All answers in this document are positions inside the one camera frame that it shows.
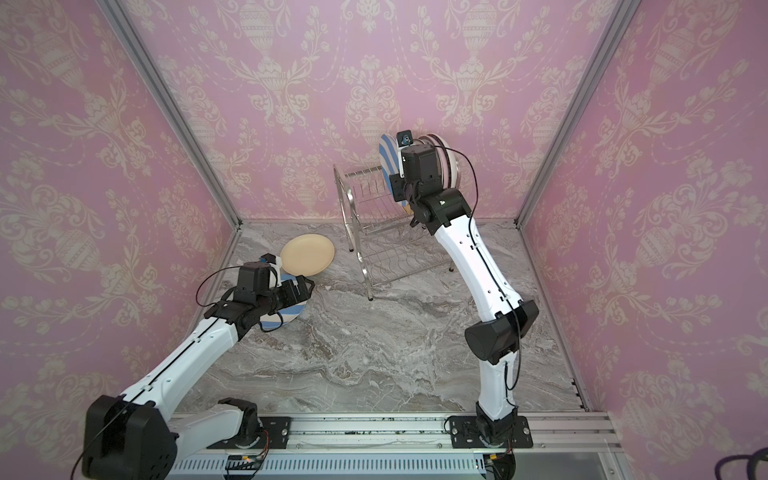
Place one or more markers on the sunburst pattern plate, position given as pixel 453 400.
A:
pixel 446 168

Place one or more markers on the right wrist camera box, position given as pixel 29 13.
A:
pixel 404 139

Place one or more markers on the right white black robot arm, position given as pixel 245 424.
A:
pixel 504 316

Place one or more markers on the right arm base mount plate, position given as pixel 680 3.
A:
pixel 465 434

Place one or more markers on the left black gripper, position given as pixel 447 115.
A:
pixel 293 297

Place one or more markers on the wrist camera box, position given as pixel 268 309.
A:
pixel 274 263
pixel 404 139

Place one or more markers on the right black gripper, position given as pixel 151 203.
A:
pixel 396 186

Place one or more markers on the chrome wire dish rack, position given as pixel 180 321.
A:
pixel 378 230

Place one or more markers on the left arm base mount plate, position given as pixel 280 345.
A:
pixel 275 433

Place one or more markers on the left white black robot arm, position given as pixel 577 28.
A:
pixel 134 436

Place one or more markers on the black object bottom right corner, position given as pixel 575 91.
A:
pixel 750 462

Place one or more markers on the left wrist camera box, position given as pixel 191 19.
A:
pixel 274 263

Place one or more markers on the aluminium corner post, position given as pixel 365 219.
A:
pixel 609 41
pixel 116 14

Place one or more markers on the cream plate back left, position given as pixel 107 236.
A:
pixel 308 255

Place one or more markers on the petal pattern plate orange rim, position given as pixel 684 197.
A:
pixel 456 176

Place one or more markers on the aluminium front rail frame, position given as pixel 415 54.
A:
pixel 574 445

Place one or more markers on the blue striped plate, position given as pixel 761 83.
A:
pixel 389 159
pixel 285 315

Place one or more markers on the left aluminium corner post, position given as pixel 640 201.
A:
pixel 116 14

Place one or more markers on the right aluminium corner post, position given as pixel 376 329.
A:
pixel 609 41

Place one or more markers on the blue striped plate rear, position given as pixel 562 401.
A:
pixel 285 315

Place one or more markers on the blue striped plate front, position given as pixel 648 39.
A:
pixel 389 159

